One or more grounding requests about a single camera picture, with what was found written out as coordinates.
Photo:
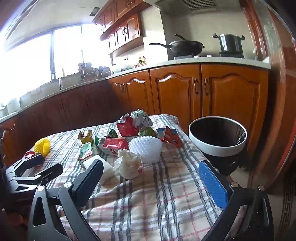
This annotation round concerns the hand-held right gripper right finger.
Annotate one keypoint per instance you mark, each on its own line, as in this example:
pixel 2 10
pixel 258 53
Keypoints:
pixel 212 185

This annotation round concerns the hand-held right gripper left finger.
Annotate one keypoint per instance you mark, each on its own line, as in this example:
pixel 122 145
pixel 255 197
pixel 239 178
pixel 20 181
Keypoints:
pixel 89 178

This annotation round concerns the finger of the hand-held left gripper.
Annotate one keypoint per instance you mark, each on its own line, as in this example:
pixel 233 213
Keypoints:
pixel 49 172
pixel 30 162

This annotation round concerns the white rimmed trash bin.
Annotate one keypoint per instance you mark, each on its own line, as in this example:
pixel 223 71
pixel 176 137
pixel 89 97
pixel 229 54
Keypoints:
pixel 219 151

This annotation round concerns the red milk carton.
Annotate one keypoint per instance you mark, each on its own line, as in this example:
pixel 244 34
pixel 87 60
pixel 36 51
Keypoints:
pixel 113 144

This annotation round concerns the yellow foam fruit net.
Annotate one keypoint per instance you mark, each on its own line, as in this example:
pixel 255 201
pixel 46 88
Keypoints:
pixel 42 145

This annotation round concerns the green and white wrapper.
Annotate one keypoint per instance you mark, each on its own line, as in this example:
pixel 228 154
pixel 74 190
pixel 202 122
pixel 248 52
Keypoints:
pixel 85 151

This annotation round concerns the gold wrapper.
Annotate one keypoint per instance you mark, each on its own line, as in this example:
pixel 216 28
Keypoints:
pixel 85 138

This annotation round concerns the crumpled white tissue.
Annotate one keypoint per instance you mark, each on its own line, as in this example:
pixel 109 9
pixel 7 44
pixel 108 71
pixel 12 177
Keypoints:
pixel 128 164

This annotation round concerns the white container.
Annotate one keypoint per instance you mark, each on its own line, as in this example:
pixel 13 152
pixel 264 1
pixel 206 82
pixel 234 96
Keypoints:
pixel 13 105

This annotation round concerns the red snack bag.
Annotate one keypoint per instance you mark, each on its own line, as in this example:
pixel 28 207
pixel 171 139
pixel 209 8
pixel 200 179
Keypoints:
pixel 126 129

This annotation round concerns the red blue snack packet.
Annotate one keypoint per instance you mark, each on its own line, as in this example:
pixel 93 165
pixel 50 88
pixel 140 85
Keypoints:
pixel 173 138

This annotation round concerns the plaid tablecloth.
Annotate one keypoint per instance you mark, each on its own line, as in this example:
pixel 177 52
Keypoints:
pixel 150 197

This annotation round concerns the white foam fruit net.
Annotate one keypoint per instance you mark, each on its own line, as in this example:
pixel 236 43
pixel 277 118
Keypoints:
pixel 145 148

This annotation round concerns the small blue white packet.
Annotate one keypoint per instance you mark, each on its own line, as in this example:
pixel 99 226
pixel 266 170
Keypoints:
pixel 160 132

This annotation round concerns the light green packet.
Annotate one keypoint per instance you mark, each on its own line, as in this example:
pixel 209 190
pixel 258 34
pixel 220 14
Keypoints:
pixel 148 132

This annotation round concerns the patterned floor mat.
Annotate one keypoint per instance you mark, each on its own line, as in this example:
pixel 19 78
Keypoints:
pixel 288 208

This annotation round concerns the crumpled paper ball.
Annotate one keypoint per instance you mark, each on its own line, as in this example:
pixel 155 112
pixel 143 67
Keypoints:
pixel 142 118

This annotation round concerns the white soap dispenser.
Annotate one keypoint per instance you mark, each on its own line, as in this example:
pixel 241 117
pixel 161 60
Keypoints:
pixel 60 84

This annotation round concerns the sink faucet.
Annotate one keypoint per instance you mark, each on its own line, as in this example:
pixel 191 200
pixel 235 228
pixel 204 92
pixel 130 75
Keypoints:
pixel 53 75

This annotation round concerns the wooden lower cabinets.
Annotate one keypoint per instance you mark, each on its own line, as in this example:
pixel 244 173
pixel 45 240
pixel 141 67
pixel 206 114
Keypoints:
pixel 175 92

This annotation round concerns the wooden cabinets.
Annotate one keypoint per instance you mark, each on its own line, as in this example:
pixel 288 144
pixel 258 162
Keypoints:
pixel 175 92
pixel 129 27

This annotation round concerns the kitchen window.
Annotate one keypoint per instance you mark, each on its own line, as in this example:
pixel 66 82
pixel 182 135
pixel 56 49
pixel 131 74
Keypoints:
pixel 30 58

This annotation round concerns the dark utensil holder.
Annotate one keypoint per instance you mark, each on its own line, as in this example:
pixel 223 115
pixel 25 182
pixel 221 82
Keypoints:
pixel 84 70

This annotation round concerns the group of condiment bottles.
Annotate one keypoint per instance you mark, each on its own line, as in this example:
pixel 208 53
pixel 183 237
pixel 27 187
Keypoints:
pixel 141 61

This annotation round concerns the gas stove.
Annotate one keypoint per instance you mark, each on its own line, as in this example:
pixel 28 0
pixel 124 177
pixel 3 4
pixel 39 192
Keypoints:
pixel 208 56

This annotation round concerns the speckled kitchen countertop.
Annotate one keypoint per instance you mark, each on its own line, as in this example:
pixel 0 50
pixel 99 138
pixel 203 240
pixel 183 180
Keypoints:
pixel 161 63

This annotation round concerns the black wok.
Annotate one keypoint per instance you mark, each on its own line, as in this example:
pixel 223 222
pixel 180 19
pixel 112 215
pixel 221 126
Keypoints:
pixel 185 46

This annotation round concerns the dark cooking pot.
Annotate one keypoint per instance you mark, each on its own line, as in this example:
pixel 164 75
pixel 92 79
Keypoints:
pixel 230 42

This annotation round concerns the wooden upper cabinets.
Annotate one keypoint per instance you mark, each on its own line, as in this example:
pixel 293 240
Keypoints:
pixel 129 27

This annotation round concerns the range hood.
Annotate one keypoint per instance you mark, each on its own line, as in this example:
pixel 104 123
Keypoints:
pixel 185 5

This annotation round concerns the wooden door frame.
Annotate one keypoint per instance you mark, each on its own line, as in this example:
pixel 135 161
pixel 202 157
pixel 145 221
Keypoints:
pixel 275 92

